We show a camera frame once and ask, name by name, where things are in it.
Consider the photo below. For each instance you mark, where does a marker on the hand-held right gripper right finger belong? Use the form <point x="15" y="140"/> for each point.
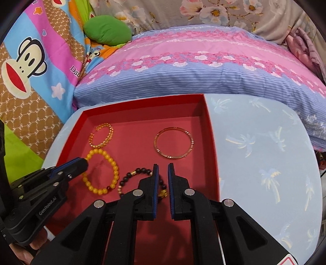
<point x="171" y="188"/>

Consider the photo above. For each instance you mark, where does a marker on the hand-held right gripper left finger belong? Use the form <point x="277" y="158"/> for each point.
<point x="155" y="188"/>

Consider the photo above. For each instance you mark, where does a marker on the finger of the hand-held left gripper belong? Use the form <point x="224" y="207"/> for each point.
<point x="66" y="165"/>
<point x="77" y="171"/>

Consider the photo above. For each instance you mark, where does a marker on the red cardboard box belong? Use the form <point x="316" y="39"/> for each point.
<point x="142" y="122"/>

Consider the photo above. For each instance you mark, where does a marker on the person's left hand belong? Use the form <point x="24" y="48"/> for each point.
<point x="24" y="254"/>

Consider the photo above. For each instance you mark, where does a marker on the gold bangle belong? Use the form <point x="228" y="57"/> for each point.
<point x="154" y="143"/>

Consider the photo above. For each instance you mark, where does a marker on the monkey printed blanket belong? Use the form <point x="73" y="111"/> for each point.
<point x="25" y="63"/>

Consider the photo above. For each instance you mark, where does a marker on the pink and blue floral pillow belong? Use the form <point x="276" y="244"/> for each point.
<point x="203" y="68"/>

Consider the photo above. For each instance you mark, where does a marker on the green cushion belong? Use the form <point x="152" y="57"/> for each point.
<point x="107" y="29"/>

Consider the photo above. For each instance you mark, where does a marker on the beige floral cloth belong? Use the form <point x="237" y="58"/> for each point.
<point x="229" y="12"/>

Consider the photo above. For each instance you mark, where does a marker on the pink purple folded cloth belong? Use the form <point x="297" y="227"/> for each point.
<point x="305" y="51"/>

